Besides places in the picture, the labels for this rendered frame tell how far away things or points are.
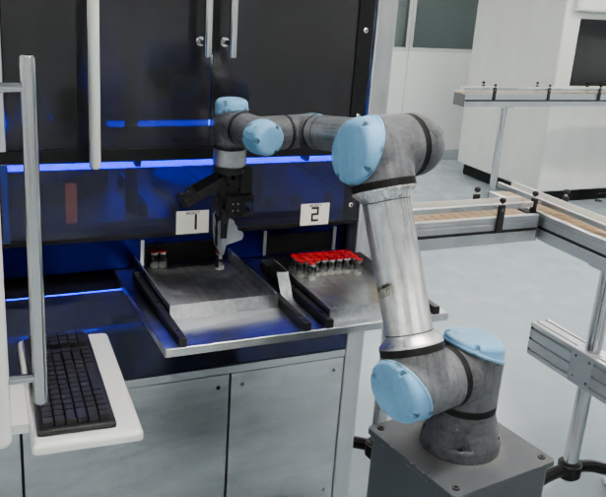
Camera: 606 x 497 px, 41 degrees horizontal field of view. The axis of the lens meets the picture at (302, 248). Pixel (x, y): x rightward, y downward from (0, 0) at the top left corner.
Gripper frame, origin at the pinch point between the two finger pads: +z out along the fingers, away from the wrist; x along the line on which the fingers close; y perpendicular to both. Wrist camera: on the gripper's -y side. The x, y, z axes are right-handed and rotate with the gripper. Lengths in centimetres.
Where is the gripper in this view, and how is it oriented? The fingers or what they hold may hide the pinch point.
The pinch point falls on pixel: (218, 248)
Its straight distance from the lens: 192.5
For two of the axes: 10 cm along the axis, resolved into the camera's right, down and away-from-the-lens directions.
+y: 9.3, -0.8, 3.6
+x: -3.6, -3.7, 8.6
